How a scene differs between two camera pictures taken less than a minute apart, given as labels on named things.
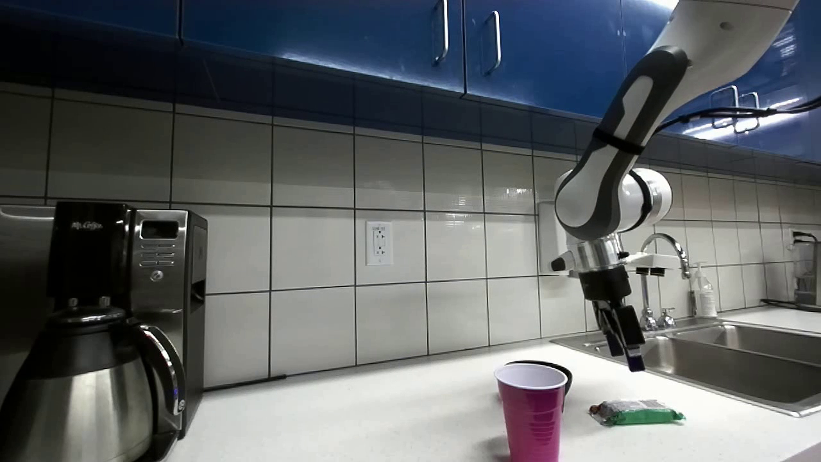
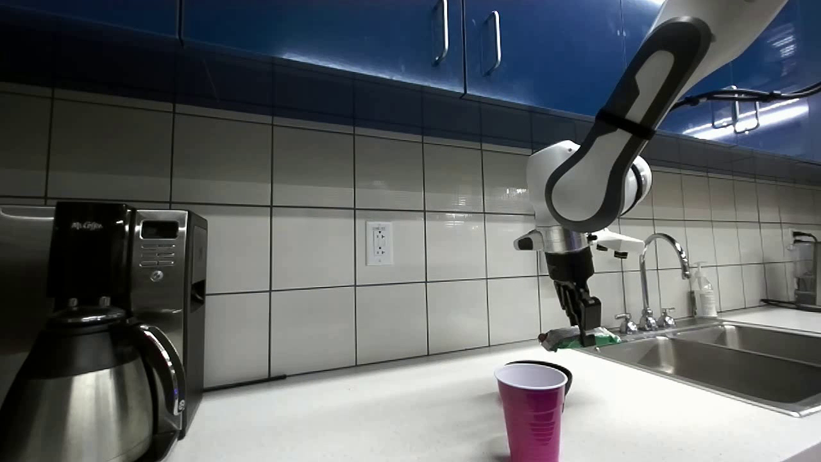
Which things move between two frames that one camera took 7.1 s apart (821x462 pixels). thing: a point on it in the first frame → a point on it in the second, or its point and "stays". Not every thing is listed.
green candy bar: [634, 413] → [574, 339]
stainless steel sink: [773, 362] stays
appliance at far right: [806, 252] stays
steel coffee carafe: [95, 387] stays
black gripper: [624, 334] → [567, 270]
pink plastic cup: [535, 404] stays
